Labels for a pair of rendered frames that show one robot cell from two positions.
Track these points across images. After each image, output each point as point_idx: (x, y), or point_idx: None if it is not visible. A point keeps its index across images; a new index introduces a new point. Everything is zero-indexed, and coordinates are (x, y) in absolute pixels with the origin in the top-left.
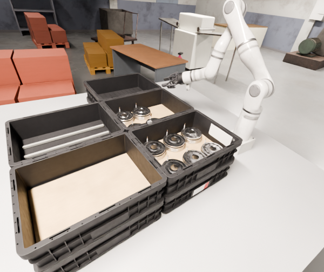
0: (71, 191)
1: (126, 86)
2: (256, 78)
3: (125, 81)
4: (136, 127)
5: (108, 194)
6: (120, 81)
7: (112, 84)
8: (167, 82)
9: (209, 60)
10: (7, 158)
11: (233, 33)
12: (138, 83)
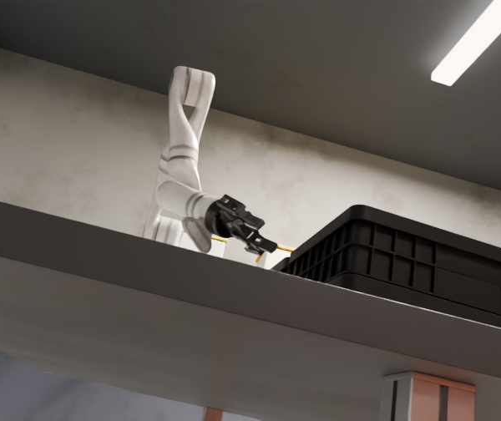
0: None
1: (415, 276)
2: (159, 214)
3: (420, 254)
4: None
5: None
6: (439, 254)
7: (473, 272)
8: (262, 237)
9: (198, 174)
10: None
11: (199, 137)
12: (354, 253)
